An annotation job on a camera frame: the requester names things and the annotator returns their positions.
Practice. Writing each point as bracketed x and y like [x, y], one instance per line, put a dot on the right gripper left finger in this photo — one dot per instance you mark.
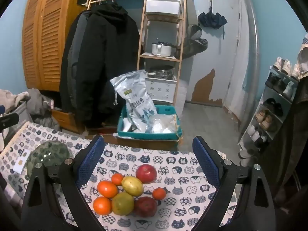
[41, 208]

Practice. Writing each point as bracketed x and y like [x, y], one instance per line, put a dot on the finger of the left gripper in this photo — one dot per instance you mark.
[8, 121]

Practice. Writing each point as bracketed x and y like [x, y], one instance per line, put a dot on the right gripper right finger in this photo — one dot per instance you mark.
[254, 209]

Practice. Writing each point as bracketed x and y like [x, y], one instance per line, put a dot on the large orange front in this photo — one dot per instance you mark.
[102, 206]

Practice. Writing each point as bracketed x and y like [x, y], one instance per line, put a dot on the large orange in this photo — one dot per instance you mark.
[107, 189]
[102, 206]

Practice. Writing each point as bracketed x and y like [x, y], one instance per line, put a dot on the green pear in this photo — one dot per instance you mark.
[123, 204]

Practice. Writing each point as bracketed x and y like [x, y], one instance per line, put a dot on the small tangerine back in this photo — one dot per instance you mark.
[117, 179]

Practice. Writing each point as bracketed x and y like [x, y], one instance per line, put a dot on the small tangerine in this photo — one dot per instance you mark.
[159, 193]
[117, 179]

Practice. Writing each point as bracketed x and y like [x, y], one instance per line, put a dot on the yellow pear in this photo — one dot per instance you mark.
[133, 186]

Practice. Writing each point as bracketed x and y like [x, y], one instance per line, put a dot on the red apple front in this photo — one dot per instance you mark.
[145, 207]

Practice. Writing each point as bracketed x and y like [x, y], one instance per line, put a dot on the red apple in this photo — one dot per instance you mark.
[146, 174]
[145, 207]

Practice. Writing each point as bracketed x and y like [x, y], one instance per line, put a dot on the red apple back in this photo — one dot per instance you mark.
[146, 174]

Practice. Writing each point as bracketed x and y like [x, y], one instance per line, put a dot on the pile of grey clothes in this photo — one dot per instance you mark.
[30, 105]

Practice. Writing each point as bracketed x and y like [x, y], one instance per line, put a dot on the green glass bowl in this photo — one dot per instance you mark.
[49, 153]

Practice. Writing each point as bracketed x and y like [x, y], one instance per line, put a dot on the wooden drawer box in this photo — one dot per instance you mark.
[67, 121]

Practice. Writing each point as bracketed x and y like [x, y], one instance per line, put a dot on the black hanging jacket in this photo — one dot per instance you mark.
[102, 44]

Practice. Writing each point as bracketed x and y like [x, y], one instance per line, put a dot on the wooden louvered wardrobe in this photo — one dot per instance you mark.
[46, 25]

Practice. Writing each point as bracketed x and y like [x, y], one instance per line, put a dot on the grey shoe rack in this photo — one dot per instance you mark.
[270, 114]

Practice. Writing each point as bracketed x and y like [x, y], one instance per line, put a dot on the grey metal pipe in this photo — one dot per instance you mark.
[253, 67]

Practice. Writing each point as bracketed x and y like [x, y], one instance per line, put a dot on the white rice bag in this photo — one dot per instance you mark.
[139, 104]

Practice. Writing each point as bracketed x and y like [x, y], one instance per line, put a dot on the clear plastic bag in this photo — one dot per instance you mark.
[162, 124]

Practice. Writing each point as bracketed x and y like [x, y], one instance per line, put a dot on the teal storage box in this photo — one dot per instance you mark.
[127, 130]

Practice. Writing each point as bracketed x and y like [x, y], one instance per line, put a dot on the white patterned storage box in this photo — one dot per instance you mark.
[161, 89]

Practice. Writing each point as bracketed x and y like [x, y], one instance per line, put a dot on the steel steamer pot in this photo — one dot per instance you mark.
[161, 72]

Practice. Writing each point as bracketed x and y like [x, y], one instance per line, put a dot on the wooden shelf rack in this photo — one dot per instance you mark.
[162, 28]

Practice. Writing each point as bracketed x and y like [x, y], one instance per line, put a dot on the white pot with lid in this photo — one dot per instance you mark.
[161, 49]

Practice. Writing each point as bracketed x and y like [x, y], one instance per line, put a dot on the grey hanging bag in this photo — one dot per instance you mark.
[193, 43]

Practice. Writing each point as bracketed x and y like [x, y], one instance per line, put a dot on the dark folded umbrella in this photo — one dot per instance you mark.
[211, 20]

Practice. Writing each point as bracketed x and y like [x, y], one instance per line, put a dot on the white plastic drawer bin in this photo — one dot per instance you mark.
[164, 7]

